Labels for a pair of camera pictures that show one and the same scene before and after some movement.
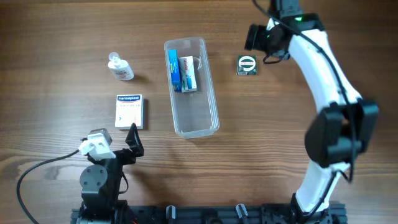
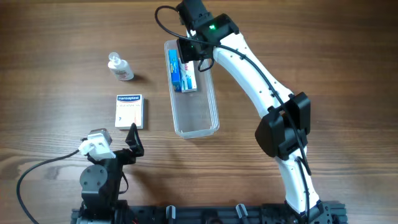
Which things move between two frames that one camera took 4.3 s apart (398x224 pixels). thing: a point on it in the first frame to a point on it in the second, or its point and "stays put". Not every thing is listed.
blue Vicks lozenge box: [176, 70] stays put
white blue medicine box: [187, 75] stays put
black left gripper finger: [134, 142] stays put
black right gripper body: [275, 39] to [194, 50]
